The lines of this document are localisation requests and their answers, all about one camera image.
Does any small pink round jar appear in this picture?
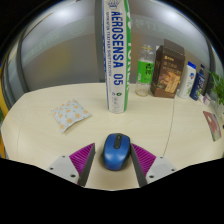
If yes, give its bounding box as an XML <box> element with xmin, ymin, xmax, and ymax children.
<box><xmin>199</xmin><ymin>93</ymin><xmax>212</xmax><ymax>107</ymax></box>

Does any clear bottle with green label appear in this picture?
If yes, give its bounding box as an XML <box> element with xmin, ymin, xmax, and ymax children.
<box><xmin>134</xmin><ymin>44</ymin><xmax>156</xmax><ymax>98</ymax></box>

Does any white green shuttlecock tube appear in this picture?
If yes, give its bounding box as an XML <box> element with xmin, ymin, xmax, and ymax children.
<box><xmin>101</xmin><ymin>0</ymin><xmax>132</xmax><ymax>114</ymax></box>

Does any dark blue pump bottle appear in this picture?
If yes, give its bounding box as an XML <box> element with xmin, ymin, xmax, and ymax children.
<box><xmin>189</xmin><ymin>63</ymin><xmax>206</xmax><ymax>102</ymax></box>

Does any brown cardboard box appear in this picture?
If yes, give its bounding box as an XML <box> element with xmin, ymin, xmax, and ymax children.
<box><xmin>149</xmin><ymin>38</ymin><xmax>186</xmax><ymax>99</ymax></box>

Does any blue and black computer mouse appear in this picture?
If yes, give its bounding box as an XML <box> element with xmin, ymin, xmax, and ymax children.
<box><xmin>101</xmin><ymin>132</ymin><xmax>132</xmax><ymax>172</ymax></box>

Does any green potted plant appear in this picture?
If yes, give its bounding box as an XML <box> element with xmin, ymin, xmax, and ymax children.
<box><xmin>209</xmin><ymin>71</ymin><xmax>224</xmax><ymax>118</ymax></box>

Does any floral tissue packet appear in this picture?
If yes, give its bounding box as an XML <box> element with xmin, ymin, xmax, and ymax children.
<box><xmin>50</xmin><ymin>98</ymin><xmax>93</xmax><ymax>134</ymax></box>

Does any pastel patterned mouse pad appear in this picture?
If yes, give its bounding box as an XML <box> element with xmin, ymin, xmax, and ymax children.
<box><xmin>202</xmin><ymin>110</ymin><xmax>223</xmax><ymax>142</ymax></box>

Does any white bottle with blue cap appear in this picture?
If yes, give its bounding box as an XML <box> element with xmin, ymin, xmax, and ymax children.
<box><xmin>177</xmin><ymin>61</ymin><xmax>197</xmax><ymax>100</ymax></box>

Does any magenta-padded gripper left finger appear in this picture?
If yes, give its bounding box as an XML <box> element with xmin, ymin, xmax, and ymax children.
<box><xmin>46</xmin><ymin>142</ymin><xmax>97</xmax><ymax>188</ymax></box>

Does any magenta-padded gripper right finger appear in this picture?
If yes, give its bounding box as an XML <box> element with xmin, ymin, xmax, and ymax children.
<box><xmin>129</xmin><ymin>143</ymin><xmax>177</xmax><ymax>188</ymax></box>

